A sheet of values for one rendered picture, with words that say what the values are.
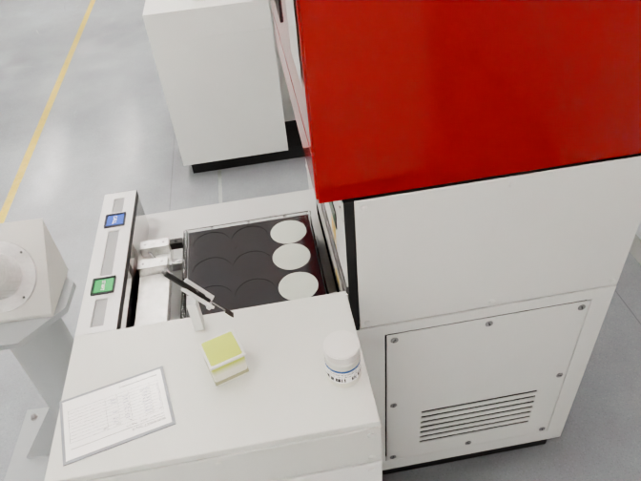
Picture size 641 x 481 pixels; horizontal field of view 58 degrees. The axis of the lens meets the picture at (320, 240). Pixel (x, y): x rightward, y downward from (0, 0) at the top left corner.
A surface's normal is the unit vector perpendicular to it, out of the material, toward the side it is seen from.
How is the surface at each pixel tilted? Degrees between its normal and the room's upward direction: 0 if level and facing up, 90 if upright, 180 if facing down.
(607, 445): 0
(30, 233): 45
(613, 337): 0
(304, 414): 0
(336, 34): 90
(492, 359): 90
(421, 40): 90
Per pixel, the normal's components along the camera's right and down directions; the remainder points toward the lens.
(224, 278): -0.07, -0.75
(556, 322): 0.15, 0.64
